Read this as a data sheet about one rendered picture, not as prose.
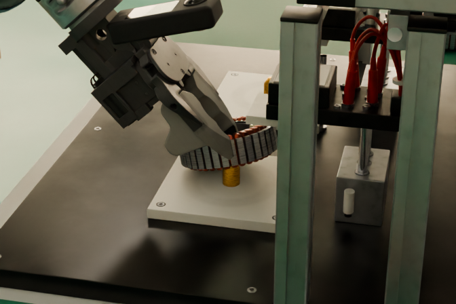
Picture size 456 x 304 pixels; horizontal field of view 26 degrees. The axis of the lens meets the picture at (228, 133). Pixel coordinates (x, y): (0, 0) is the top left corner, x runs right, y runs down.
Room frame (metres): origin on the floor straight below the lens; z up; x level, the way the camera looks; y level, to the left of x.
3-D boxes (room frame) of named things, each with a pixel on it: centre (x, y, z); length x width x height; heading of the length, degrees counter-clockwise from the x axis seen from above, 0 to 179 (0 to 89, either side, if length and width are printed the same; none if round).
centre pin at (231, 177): (0.96, 0.00, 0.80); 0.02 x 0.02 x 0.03
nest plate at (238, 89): (1.20, -0.06, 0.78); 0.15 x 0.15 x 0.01; 77
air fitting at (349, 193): (0.89, -0.13, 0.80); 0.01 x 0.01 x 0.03; 77
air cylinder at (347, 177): (0.93, -0.14, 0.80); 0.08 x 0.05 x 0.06; 167
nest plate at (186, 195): (0.96, 0.00, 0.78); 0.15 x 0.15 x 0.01; 77
